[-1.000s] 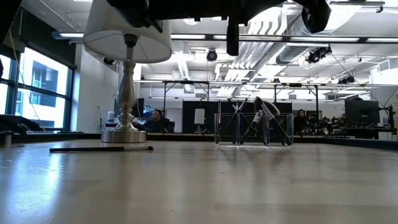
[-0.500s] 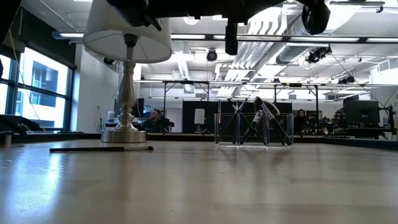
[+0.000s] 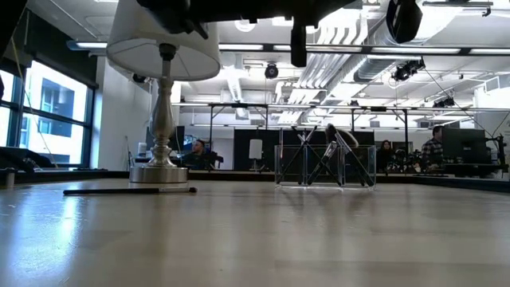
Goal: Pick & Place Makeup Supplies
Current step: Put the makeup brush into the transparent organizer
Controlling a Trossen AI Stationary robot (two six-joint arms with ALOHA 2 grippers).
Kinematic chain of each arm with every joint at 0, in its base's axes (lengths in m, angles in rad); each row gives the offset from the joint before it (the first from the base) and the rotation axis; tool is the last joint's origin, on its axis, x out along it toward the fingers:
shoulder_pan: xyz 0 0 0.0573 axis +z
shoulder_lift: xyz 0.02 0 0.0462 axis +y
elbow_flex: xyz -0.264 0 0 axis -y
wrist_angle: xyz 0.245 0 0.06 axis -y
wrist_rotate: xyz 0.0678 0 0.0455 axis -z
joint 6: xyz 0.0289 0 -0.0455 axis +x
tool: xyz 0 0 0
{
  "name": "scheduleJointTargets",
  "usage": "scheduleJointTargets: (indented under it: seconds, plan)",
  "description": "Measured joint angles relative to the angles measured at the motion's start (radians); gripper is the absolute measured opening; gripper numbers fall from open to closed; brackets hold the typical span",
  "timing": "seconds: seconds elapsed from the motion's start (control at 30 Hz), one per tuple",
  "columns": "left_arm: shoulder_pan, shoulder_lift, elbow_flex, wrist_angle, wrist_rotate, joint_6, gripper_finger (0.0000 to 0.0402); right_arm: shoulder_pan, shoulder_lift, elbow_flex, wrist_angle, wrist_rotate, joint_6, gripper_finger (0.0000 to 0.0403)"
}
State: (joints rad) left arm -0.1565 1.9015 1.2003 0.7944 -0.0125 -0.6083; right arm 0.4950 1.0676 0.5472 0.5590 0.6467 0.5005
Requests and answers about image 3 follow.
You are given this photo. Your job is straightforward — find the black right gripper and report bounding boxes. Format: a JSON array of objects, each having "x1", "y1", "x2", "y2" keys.
[{"x1": 385, "y1": 0, "x2": 424, "y2": 45}]

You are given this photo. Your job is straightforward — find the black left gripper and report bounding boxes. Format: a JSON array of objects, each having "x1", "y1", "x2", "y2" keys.
[{"x1": 238, "y1": 0, "x2": 359, "y2": 69}]

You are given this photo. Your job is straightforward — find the thick grey-tipped makeup brush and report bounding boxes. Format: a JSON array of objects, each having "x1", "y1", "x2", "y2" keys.
[{"x1": 324, "y1": 122, "x2": 375, "y2": 187}]

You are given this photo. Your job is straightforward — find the large fluffy powder brush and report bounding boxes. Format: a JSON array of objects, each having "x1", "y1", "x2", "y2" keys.
[{"x1": 306, "y1": 130, "x2": 360, "y2": 187}]

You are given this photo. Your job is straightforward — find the thin black makeup brush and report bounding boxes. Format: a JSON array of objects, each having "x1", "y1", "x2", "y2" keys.
[
  {"x1": 277, "y1": 125, "x2": 319, "y2": 185},
  {"x1": 292, "y1": 125, "x2": 343, "y2": 187}
]

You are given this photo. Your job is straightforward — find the black ceiling spotlight cluster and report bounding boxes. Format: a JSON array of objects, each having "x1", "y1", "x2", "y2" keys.
[{"x1": 392, "y1": 57, "x2": 426, "y2": 83}]

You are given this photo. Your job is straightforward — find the black partition panel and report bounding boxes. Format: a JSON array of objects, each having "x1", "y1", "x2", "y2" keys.
[{"x1": 233, "y1": 128, "x2": 376, "y2": 173}]

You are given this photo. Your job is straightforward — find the white rectangular object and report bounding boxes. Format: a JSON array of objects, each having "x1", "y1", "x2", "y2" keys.
[{"x1": 249, "y1": 138, "x2": 264, "y2": 160}]

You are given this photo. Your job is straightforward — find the person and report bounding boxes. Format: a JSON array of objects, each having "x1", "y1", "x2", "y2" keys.
[
  {"x1": 375, "y1": 139, "x2": 396, "y2": 173},
  {"x1": 182, "y1": 138, "x2": 219, "y2": 171},
  {"x1": 420, "y1": 124, "x2": 446, "y2": 171}
]

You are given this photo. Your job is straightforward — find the black desk monitor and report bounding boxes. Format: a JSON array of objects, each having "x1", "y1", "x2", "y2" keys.
[{"x1": 441, "y1": 127, "x2": 488, "y2": 159}]

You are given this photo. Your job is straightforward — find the clear acrylic organizer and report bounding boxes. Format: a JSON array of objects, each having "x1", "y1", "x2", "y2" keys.
[{"x1": 273, "y1": 143, "x2": 378, "y2": 191}]

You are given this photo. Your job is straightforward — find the silver table lamp white shade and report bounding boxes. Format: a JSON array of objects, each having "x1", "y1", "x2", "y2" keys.
[{"x1": 105, "y1": 0, "x2": 222, "y2": 184}]

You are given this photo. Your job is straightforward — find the large window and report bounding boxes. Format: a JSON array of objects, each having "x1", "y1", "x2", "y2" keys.
[{"x1": 0, "y1": 59, "x2": 95, "y2": 168}]

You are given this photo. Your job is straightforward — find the black dome camera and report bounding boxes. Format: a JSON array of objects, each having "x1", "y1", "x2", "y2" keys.
[{"x1": 264, "y1": 62, "x2": 280, "y2": 81}]

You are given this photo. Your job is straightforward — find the white ventilation duct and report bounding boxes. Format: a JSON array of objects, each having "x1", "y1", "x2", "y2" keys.
[{"x1": 352, "y1": 0, "x2": 467, "y2": 85}]

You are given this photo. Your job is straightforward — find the white ring light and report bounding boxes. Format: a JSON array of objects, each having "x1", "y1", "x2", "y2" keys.
[{"x1": 233, "y1": 18, "x2": 257, "y2": 33}]

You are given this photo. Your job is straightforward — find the black metal frame rig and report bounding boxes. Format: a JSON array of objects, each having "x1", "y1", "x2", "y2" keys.
[
  {"x1": 350, "y1": 105, "x2": 410, "y2": 160},
  {"x1": 206, "y1": 102, "x2": 270, "y2": 172}
]

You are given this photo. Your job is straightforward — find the small grey post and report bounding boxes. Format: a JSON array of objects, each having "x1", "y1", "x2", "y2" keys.
[{"x1": 2, "y1": 167, "x2": 17, "y2": 189}]

